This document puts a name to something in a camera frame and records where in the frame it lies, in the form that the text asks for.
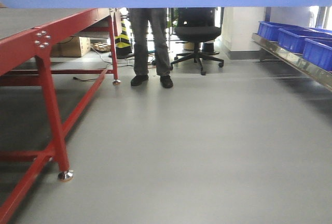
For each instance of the blue bin on shelf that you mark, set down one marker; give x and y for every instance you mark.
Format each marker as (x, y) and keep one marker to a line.
(318, 52)
(270, 30)
(293, 40)

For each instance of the blue bin middle on shelf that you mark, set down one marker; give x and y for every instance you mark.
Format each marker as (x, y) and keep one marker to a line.
(293, 40)

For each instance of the yellow black traffic cone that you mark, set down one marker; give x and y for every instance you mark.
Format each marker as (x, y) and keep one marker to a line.
(122, 43)

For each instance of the cardboard box under table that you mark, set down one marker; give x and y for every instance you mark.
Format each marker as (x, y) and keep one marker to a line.
(72, 46)

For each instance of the blue bin far on shelf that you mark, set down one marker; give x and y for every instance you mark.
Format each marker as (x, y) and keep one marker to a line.
(270, 30)

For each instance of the blue bin nearest on shelf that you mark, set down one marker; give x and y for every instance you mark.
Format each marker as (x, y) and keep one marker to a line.
(318, 52)

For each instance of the stainless steel shelf rail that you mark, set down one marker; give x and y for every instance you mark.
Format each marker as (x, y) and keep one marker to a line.
(316, 73)

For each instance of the black office chair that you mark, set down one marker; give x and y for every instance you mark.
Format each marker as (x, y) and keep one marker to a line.
(196, 25)

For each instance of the red metal table frame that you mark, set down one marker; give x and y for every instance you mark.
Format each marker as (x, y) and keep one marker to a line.
(25, 61)

